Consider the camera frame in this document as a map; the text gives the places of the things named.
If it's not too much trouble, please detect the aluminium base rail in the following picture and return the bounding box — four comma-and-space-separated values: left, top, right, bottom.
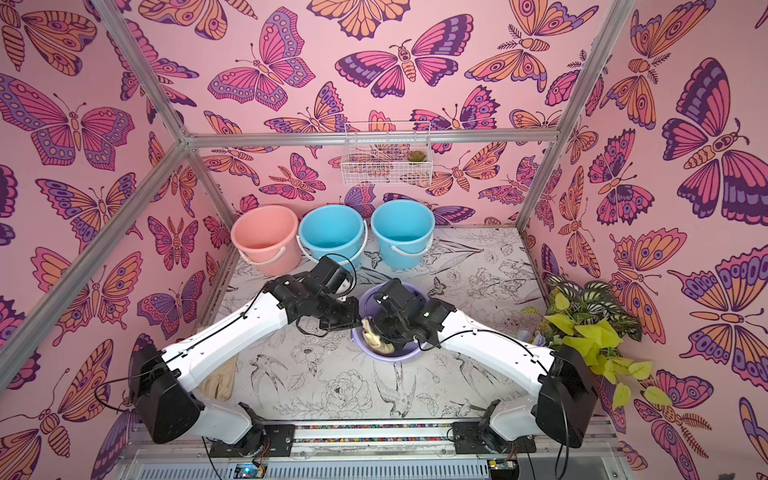
111, 419, 634, 479

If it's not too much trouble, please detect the yellow microfiber cloth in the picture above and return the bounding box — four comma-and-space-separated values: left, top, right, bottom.
362, 317, 395, 355

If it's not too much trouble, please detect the green leafy potted plant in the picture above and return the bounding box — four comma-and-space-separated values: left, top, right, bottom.
524, 275, 653, 412

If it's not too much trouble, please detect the beige worn cloth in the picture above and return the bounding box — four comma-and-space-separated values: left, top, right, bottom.
198, 355, 238, 401

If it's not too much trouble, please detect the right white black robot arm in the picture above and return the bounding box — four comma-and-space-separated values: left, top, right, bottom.
369, 279, 598, 450

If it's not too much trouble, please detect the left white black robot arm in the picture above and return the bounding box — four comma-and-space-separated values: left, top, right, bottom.
128, 254, 361, 456

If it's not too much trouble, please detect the purple plastic bucket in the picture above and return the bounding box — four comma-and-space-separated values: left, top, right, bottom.
351, 285, 421, 364

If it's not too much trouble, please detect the small green succulent plant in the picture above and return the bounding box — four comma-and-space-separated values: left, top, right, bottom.
407, 151, 427, 163

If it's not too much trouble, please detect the pink plastic bucket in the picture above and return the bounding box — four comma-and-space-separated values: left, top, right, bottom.
231, 205, 302, 277

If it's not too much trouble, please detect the white wire wall basket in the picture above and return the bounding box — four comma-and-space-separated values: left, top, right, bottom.
338, 120, 434, 188

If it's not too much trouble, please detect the blue bucket white handle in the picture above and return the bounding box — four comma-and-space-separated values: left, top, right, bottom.
296, 205, 369, 270

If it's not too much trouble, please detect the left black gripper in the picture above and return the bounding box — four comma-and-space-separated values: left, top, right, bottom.
314, 296, 368, 332

